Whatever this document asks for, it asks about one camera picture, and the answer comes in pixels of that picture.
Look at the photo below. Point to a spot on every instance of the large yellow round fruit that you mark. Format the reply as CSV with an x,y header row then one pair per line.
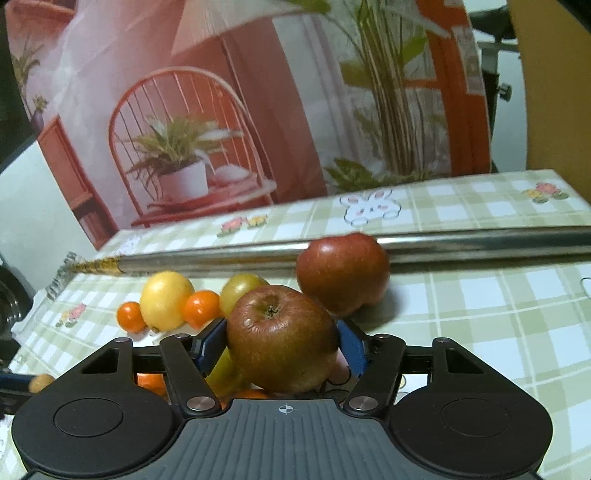
x,y
166,300

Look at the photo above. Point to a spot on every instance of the long yellow green fruit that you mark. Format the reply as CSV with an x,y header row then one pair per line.
x,y
226,376

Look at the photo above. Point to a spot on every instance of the steel pot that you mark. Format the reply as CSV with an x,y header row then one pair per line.
x,y
11,300

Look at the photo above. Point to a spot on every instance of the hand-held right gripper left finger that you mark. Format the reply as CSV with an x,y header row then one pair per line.
x,y
211,345

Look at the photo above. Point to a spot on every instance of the black metal stand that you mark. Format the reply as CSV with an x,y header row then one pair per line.
x,y
488,64

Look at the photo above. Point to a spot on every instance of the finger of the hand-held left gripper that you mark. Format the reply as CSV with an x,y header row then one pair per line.
x,y
16,382

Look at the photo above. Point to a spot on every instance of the wall poster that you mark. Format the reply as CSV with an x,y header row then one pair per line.
x,y
286,115

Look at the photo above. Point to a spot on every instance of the russet red green apple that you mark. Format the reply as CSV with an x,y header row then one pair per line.
x,y
281,341

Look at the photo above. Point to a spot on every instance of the dark panel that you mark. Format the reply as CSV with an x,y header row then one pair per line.
x,y
11,92

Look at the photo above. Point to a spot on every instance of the yellow green round fruit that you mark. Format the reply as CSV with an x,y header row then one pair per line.
x,y
238,290

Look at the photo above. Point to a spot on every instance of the green checked tablecloth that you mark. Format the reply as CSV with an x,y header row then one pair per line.
x,y
461,304

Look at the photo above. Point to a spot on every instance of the small orange tomato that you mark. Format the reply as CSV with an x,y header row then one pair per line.
x,y
131,317
202,309

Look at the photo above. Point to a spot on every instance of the orange fruit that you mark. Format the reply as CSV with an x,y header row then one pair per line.
x,y
150,384
251,394

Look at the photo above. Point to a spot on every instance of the orange wooden door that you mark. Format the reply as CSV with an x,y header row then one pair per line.
x,y
554,92

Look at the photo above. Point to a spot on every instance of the steel telescopic pole brush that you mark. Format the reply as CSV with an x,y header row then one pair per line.
x,y
461,241

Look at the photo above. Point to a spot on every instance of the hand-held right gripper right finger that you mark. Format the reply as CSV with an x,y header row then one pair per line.
x,y
353,353

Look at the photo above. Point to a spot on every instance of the tan round object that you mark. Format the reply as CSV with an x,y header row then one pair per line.
x,y
42,383

